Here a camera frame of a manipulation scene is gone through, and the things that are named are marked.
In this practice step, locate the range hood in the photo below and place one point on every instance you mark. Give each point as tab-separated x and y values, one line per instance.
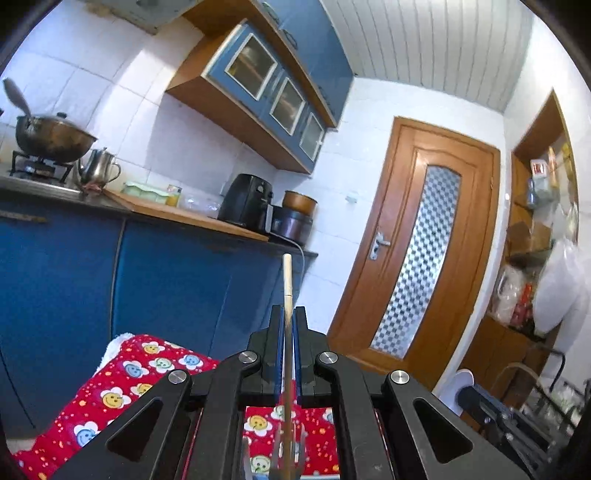
143	11

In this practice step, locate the wooden door with glass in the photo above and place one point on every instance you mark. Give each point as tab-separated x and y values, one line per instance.
406	230

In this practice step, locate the gas stove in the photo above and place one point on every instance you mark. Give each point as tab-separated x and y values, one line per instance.
39	173

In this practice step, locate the wooden shelf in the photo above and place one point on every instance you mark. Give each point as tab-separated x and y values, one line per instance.
521	203

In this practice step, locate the blue base cabinet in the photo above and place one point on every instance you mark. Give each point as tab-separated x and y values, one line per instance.
175	277

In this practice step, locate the cardboard box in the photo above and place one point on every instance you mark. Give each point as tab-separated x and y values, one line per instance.
526	236

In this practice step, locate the wooden chopstick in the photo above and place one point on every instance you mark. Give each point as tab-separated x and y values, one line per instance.
288	295

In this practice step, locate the clear plastic container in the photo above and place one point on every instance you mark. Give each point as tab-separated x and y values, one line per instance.
201	204

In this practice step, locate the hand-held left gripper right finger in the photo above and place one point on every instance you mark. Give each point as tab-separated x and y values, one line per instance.
298	355

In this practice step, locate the clear plastic bag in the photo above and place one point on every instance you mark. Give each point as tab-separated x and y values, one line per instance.
507	290

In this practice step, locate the wooden countertop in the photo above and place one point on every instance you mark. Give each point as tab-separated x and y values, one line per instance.
184	214

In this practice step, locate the blue wall cabinet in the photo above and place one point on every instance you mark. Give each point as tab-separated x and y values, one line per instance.
277	83

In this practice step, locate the white plastic bag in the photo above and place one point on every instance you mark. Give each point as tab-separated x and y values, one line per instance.
561	286

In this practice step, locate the steel kettle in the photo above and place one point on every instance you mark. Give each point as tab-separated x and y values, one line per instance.
99	168

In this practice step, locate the green food container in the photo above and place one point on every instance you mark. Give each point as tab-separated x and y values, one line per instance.
143	192

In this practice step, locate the large steel wok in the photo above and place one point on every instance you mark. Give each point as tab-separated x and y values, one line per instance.
53	138

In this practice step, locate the red printed tablecloth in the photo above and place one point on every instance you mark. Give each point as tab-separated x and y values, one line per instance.
115	392

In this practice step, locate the black air fryer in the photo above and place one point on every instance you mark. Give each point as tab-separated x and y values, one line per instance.
244	203

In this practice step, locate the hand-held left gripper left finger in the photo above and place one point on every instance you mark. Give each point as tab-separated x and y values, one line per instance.
278	355

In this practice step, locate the yellow jar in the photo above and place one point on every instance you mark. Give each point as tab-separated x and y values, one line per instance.
174	197

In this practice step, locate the dark rice cooker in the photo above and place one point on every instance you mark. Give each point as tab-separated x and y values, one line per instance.
295	217

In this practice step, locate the white and red carton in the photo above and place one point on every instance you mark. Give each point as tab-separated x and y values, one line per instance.
538	170

